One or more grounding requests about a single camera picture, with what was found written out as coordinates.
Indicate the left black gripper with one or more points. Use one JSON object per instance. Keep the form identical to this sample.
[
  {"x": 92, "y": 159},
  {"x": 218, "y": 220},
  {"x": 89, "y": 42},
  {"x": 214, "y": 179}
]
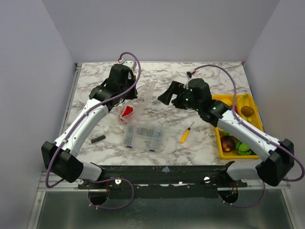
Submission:
[{"x": 133, "y": 95}]

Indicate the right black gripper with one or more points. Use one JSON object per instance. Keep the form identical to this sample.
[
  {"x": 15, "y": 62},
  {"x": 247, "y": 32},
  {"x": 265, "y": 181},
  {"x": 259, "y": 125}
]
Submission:
[{"x": 177, "y": 94}]

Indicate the red bell pepper toy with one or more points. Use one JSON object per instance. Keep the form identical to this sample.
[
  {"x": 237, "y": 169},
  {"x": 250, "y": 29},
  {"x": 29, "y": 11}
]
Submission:
[{"x": 125, "y": 113}]

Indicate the clear zip top bag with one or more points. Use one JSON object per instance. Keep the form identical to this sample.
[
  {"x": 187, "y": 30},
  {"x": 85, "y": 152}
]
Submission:
[{"x": 145, "y": 96}]

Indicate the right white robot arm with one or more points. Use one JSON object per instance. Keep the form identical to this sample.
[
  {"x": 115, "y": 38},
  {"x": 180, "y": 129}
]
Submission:
[{"x": 275, "y": 156}]

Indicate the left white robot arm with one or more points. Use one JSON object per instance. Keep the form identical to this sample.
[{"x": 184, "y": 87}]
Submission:
[{"x": 60, "y": 156}]

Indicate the clear screw organizer box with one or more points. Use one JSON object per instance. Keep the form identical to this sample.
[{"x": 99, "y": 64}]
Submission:
[{"x": 143, "y": 137}]

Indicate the black toothed plastic part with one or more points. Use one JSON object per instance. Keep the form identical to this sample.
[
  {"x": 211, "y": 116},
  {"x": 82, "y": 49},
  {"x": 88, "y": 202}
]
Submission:
[{"x": 98, "y": 139}]

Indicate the dark purple onion toy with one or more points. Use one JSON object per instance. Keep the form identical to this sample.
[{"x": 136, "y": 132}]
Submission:
[{"x": 227, "y": 143}]

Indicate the yellow banana bunch toy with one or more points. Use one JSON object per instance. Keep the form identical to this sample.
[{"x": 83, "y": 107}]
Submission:
[{"x": 242, "y": 101}]

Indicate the yellow plastic tray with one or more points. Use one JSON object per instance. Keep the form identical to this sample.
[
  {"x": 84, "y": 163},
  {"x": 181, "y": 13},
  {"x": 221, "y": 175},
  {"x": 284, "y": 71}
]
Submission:
[{"x": 219, "y": 133}]

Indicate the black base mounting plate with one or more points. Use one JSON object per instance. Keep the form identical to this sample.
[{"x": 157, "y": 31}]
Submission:
[{"x": 123, "y": 182}]

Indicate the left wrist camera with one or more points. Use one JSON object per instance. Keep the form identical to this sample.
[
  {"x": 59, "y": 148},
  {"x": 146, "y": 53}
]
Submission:
[{"x": 132, "y": 64}]

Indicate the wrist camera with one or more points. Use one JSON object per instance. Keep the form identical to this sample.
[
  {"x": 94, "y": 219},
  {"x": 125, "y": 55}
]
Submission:
[
  {"x": 189, "y": 74},
  {"x": 132, "y": 64}
]

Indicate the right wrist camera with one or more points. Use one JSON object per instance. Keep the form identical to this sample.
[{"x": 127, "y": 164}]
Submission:
[{"x": 189, "y": 74}]

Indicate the yellow handle screwdriver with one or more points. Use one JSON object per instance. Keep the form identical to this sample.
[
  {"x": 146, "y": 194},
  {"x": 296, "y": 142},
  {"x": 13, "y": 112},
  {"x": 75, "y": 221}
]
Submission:
[{"x": 185, "y": 135}]

